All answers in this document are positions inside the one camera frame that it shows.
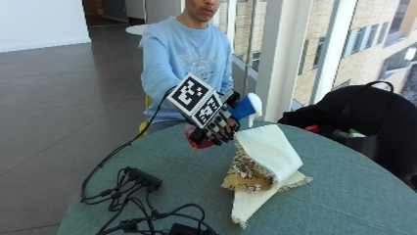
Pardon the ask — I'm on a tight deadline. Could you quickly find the red translucent plastic object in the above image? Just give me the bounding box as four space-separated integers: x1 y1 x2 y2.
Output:
184 122 216 150

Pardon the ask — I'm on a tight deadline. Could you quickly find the white cube with black markers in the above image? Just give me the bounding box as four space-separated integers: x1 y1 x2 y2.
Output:
165 72 225 130

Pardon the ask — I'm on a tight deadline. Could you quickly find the cream cloth with brown pattern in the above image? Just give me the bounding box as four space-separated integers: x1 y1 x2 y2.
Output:
220 123 314 229

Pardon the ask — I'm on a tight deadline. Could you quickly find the yellow chair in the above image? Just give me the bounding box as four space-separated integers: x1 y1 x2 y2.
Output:
137 93 153 137

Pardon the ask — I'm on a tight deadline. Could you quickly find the black hub box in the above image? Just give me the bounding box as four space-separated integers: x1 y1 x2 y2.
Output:
123 166 164 193

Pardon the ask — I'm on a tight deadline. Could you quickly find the small red object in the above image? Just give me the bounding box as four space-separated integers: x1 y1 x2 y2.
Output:
302 124 322 134

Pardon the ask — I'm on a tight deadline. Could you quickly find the person in light blue sweatshirt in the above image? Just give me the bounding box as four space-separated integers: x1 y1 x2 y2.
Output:
140 0 236 135

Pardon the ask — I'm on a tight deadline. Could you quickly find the white window pillar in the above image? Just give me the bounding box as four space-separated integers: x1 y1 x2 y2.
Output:
254 0 308 123

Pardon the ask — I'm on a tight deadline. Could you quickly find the black power adapter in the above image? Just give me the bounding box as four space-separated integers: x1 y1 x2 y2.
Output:
168 222 206 235

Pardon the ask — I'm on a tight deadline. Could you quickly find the black bag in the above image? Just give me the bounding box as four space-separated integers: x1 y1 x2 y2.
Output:
276 80 417 192

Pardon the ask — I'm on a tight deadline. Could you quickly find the white round table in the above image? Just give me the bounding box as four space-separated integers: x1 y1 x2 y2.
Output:
124 23 151 36

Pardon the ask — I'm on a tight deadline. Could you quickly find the long black glove cable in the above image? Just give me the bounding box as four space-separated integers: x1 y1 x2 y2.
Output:
80 87 176 206

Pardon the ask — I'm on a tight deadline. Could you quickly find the bundle of black cables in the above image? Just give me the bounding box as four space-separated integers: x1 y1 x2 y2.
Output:
95 169 218 235

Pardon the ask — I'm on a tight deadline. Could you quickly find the grey window post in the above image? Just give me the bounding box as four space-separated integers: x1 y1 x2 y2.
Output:
309 0 360 106

